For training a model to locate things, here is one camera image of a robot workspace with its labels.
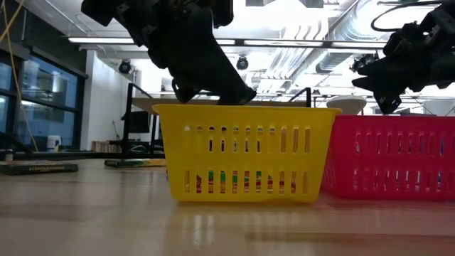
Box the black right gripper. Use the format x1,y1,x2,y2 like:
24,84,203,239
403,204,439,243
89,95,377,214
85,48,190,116
351,6,455,94

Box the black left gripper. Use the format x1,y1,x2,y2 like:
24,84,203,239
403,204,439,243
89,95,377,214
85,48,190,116
149,6,257,106

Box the yellow plastic basket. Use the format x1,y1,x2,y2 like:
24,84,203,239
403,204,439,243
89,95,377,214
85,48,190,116
151,103,343,203

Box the red plastic basket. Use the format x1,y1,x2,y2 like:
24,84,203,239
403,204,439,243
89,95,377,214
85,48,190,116
321,114,455,202

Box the black spotlight cluster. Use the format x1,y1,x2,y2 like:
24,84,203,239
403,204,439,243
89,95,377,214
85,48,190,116
349,52,380,74

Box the black ceiling spotlight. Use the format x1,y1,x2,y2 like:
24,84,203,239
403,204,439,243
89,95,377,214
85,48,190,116
118,59,134,75
235,55,250,71

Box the black computer monitor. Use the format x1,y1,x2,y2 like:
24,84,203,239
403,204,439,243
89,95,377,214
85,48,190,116
127,110,153,134

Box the stacked wooden boards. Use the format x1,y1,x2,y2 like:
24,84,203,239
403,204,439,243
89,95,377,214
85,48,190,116
90,140,124,154

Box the large glass window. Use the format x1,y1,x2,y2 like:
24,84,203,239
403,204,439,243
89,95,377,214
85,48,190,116
0,44,89,152

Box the white bucket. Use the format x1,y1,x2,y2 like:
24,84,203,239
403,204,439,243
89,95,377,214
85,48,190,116
46,134,63,152

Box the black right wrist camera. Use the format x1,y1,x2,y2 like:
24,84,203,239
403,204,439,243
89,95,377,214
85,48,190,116
372,87,403,115

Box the silver ventilation duct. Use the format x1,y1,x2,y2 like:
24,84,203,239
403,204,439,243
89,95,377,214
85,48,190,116
314,51,357,75

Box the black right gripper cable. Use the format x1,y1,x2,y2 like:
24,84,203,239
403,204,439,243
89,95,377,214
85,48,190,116
370,0,446,33

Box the yellow extension cord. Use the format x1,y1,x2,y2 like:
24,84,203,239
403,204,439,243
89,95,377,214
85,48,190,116
1,0,38,152
0,0,25,43

